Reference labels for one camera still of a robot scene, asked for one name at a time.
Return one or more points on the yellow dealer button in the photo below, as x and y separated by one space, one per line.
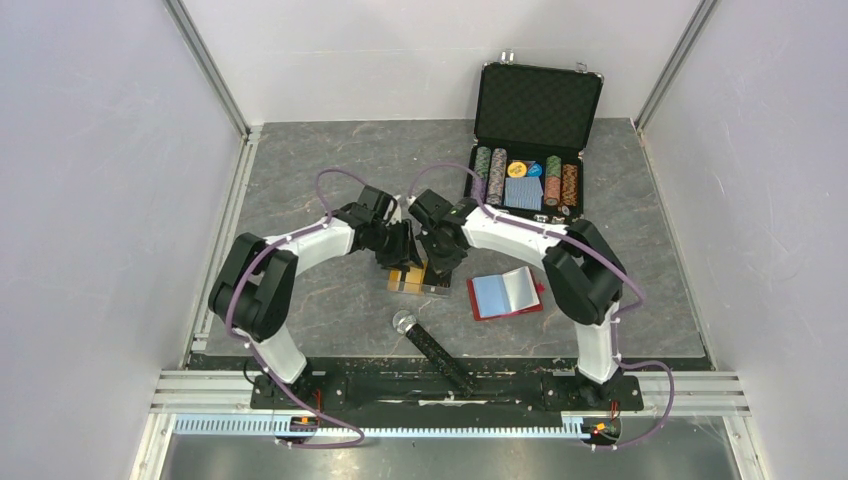
517 169

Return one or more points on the black microphone with silver grille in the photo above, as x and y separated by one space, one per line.
406 324

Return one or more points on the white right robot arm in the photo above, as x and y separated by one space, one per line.
584 275

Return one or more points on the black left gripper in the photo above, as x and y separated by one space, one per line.
406 253

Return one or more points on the black poker chip case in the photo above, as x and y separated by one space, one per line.
541 116

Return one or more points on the black VIP card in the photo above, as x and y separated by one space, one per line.
434 283

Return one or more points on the red leather card holder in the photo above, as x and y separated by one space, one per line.
508 294

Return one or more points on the blue playing card deck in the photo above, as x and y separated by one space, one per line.
523 193

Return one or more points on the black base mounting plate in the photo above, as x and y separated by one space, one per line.
398 392

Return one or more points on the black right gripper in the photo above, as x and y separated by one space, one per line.
441 264

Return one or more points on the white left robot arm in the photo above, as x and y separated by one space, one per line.
253 290

